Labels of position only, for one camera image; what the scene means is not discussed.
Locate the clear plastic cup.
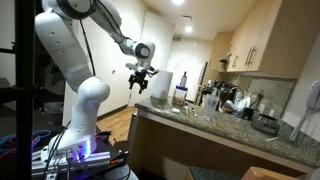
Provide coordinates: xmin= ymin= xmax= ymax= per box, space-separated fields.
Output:
xmin=202 ymin=92 xmax=221 ymax=121

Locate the dark waste bin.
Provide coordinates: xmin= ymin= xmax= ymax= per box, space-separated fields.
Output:
xmin=42 ymin=101 xmax=65 ymax=127

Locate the black metal frame pole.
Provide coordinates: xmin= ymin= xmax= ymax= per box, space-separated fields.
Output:
xmin=0 ymin=0 xmax=45 ymax=180

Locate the curved kitchen faucet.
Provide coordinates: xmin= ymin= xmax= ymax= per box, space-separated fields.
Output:
xmin=227 ymin=85 xmax=246 ymax=102

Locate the blue cable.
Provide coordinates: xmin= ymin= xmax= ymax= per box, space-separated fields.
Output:
xmin=0 ymin=129 xmax=53 ymax=157

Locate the tall wood pantry cabinet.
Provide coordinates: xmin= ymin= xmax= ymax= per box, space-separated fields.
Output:
xmin=208 ymin=31 xmax=234 ymax=74

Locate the black coffee machine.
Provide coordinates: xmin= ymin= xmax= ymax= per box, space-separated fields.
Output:
xmin=199 ymin=79 xmax=234 ymax=101

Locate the black mug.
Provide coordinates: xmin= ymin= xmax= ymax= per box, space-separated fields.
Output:
xmin=241 ymin=106 xmax=255 ymax=121

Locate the range hood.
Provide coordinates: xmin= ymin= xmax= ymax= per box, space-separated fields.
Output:
xmin=218 ymin=52 xmax=233 ymax=65

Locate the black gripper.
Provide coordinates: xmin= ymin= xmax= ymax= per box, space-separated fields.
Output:
xmin=128 ymin=70 xmax=150 ymax=95

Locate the black round pan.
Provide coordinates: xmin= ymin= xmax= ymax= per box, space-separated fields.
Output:
xmin=250 ymin=113 xmax=281 ymax=136

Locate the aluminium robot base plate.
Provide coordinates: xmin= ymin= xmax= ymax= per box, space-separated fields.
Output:
xmin=31 ymin=149 xmax=130 ymax=178

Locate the light wood upper cabinet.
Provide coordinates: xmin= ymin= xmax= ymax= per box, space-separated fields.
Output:
xmin=226 ymin=0 xmax=320 ymax=80

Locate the wooden chair grey cushion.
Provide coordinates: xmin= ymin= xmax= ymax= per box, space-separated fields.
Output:
xmin=185 ymin=165 xmax=303 ymax=180

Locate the white wall outlet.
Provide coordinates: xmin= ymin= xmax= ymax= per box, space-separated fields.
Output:
xmin=257 ymin=102 xmax=266 ymax=115

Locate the white paper towel roll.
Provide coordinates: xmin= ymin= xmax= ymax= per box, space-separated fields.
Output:
xmin=150 ymin=68 xmax=175 ymax=101

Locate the white door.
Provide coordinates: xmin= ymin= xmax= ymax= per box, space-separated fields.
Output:
xmin=127 ymin=10 xmax=177 ymax=108

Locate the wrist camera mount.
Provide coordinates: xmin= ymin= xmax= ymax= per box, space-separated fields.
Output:
xmin=125 ymin=62 xmax=160 ymax=78

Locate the clear jar blue lid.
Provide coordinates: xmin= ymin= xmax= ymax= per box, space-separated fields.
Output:
xmin=171 ymin=85 xmax=189 ymax=107

